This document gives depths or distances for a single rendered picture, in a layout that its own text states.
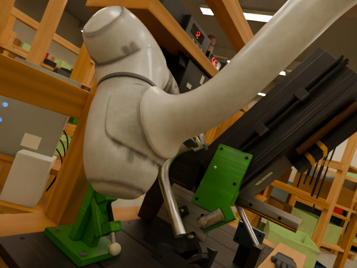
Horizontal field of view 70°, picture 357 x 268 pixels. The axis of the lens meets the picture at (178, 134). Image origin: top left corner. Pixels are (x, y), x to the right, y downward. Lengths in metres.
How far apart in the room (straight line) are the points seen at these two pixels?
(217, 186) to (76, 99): 0.50
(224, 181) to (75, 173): 0.45
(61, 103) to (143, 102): 0.51
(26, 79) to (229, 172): 0.61
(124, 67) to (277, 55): 0.21
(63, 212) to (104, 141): 0.53
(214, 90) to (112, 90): 0.14
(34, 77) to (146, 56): 0.41
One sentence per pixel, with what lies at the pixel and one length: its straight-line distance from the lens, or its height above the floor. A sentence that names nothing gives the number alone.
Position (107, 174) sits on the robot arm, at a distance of 0.32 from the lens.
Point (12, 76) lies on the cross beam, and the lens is 0.73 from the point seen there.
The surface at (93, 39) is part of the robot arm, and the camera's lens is 0.41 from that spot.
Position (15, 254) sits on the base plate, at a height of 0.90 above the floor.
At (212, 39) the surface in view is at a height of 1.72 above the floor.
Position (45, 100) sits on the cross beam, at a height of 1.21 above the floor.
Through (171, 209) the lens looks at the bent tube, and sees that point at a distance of 0.68.
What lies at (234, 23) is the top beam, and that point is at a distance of 1.35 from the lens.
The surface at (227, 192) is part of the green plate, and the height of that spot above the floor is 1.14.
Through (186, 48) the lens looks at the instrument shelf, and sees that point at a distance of 0.82.
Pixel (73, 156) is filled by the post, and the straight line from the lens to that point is 0.83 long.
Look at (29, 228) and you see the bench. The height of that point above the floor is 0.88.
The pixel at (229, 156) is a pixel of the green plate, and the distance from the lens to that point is 0.82.
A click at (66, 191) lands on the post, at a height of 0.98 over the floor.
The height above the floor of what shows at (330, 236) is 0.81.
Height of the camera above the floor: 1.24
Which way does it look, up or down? 1 degrees up
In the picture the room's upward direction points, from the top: 21 degrees clockwise
